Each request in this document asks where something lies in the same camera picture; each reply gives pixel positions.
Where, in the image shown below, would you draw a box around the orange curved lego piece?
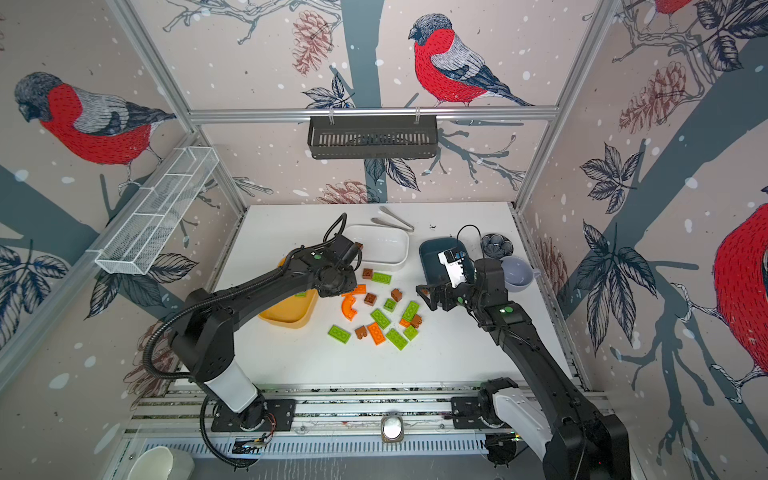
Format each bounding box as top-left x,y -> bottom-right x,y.
341,295 -> 358,321

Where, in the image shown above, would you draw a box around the green 2x4 lego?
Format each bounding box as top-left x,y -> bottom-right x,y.
371,309 -> 391,331
385,328 -> 409,351
328,325 -> 351,344

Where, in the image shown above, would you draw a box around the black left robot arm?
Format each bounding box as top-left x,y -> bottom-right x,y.
169,234 -> 363,430

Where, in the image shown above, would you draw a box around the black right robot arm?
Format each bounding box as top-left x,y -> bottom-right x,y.
416,250 -> 631,479

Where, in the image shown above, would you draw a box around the teal plastic bin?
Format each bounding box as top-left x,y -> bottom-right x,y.
419,237 -> 475,287

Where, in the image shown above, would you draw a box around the green 2x3 lego on orange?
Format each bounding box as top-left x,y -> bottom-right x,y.
401,301 -> 420,322

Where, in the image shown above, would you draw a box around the green 2x2 lego bottom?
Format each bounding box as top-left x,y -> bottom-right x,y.
404,325 -> 419,341

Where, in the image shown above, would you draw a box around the green 2x2 lego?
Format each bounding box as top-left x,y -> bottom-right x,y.
404,325 -> 419,341
383,298 -> 397,312

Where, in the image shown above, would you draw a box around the yellow plastic bin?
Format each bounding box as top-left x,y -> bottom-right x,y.
258,289 -> 319,329

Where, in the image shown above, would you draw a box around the green 2x2 lego centre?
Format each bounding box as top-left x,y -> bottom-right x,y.
383,298 -> 397,312

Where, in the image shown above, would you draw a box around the white plastic bin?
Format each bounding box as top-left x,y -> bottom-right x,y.
344,225 -> 410,271

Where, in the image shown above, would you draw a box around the green 2x3 lego top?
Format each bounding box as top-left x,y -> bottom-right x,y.
371,272 -> 392,285

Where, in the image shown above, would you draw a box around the green 2x4 lego bottom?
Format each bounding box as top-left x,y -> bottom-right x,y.
385,328 -> 409,351

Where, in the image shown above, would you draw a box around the dark patterned ceramic bowl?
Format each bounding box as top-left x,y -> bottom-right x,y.
481,233 -> 514,260

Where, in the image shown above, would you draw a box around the lavender plastic bowl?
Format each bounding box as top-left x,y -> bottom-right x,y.
501,256 -> 541,293

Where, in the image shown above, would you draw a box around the orange 2x4 lego bottom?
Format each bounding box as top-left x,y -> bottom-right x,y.
367,323 -> 386,345

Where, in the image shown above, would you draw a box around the metal tongs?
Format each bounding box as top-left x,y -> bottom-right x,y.
370,206 -> 415,233

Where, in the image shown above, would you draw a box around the round silver button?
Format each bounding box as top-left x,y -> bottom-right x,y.
380,415 -> 405,443

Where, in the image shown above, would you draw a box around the white bowl bottom left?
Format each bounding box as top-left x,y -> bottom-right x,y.
126,446 -> 195,480

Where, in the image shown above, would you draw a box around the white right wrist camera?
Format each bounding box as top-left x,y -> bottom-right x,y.
438,248 -> 467,288

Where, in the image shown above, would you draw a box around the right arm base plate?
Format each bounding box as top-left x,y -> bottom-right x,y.
448,396 -> 510,430

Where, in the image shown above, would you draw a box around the black hanging wire basket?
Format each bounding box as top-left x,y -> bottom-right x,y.
307,115 -> 439,160

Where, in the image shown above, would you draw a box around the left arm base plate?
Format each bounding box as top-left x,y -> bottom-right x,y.
211,399 -> 297,433

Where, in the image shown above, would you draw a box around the white wire mesh shelf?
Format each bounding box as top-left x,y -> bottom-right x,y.
95,146 -> 219,275

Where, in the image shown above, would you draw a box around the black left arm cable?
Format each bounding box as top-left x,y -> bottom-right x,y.
198,392 -> 265,470

